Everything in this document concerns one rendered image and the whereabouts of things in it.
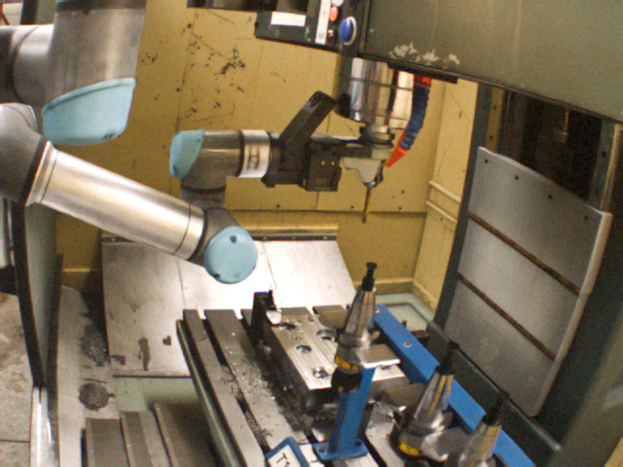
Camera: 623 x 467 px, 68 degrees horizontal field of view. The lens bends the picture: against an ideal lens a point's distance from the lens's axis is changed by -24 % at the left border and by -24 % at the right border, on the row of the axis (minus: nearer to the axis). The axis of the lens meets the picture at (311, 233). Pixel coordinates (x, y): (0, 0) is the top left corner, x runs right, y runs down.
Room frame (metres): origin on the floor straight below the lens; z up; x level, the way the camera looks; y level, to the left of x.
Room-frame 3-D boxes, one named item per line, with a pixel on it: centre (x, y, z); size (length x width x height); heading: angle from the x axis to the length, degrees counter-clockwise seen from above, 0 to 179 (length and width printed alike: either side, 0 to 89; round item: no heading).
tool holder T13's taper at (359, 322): (0.74, -0.08, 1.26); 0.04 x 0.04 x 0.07
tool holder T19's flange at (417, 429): (0.53, -0.17, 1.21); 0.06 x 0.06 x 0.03
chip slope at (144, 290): (1.59, 0.19, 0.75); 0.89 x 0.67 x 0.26; 113
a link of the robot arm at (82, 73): (0.38, 0.20, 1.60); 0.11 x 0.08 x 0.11; 63
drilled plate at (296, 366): (1.08, -0.09, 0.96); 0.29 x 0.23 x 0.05; 23
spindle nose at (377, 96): (0.98, -0.08, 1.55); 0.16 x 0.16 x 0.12
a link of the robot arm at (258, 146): (0.89, 0.11, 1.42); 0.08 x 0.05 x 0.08; 23
